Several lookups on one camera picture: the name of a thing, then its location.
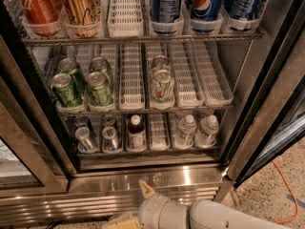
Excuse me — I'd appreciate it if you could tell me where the empty white bottom tray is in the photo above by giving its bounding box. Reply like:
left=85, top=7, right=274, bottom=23
left=149, top=114, right=170, bottom=151

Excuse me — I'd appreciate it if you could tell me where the red coca-cola can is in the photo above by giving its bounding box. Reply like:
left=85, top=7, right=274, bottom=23
left=18, top=0, right=59, bottom=36

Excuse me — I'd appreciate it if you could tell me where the dark drink bottle white cap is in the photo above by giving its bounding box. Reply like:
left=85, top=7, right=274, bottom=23
left=128, top=114, right=147, bottom=152

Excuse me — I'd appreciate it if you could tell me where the gold soda can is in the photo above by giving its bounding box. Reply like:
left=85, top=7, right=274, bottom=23
left=63, top=0, right=101, bottom=37

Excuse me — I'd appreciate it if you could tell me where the open fridge door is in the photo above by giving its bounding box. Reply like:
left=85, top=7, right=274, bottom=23
left=227, top=31, right=305, bottom=187

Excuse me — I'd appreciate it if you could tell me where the left blue pepsi can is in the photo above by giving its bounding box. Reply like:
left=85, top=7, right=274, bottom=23
left=150, top=0, right=181, bottom=34

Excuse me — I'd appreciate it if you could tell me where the empty white middle tray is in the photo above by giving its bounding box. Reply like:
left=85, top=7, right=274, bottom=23
left=119, top=44, right=145, bottom=110

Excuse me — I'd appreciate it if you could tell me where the right clear water bottle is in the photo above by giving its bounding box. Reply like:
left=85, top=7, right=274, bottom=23
left=194, top=114, right=219, bottom=148

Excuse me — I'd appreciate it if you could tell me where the empty white tray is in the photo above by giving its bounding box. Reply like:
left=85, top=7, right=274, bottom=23
left=149, top=114, right=170, bottom=151
left=192, top=41, right=234, bottom=107
left=167, top=42, right=204, bottom=108
left=119, top=44, right=145, bottom=110

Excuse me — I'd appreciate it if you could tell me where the clear water bottle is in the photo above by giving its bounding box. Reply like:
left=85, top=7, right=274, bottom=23
left=194, top=114, right=219, bottom=148
left=174, top=114, right=196, bottom=150

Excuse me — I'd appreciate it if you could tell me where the back left green can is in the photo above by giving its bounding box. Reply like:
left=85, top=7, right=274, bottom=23
left=58, top=58, right=85, bottom=95

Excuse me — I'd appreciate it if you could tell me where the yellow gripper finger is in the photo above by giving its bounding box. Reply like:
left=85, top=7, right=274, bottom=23
left=139, top=179, right=155, bottom=198
left=102, top=212, right=141, bottom=229

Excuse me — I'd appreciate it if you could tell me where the redbull can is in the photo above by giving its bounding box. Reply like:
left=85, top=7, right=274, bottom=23
left=102, top=126, right=122, bottom=154
left=74, top=115, right=93, bottom=132
left=101, top=114, right=117, bottom=127
left=75, top=127, right=99, bottom=154

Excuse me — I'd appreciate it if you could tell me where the green can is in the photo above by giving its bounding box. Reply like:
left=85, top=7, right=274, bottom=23
left=51, top=73, right=83, bottom=108
left=86, top=72, right=113, bottom=107
left=58, top=58, right=85, bottom=95
left=89, top=57, right=113, bottom=92

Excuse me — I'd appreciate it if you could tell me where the left clear water bottle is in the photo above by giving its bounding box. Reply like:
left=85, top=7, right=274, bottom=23
left=174, top=114, right=196, bottom=150

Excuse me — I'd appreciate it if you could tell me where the orange power cable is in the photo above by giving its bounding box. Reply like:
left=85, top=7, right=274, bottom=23
left=272, top=159, right=300, bottom=225

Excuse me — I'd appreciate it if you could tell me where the middle blue pepsi can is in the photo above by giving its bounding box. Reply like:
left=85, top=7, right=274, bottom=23
left=190, top=0, right=222, bottom=33

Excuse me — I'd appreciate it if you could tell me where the stainless steel fridge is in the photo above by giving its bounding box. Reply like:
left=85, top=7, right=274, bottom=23
left=0, top=0, right=305, bottom=226

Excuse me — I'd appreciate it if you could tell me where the empty white tray far right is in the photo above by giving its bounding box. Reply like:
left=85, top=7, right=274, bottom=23
left=192, top=41, right=234, bottom=107

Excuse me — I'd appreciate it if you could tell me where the back white floral can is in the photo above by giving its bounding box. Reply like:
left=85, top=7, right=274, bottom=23
left=151, top=54, right=172, bottom=74

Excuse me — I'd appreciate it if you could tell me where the front left green can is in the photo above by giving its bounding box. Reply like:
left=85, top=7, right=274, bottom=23
left=51, top=73, right=83, bottom=108

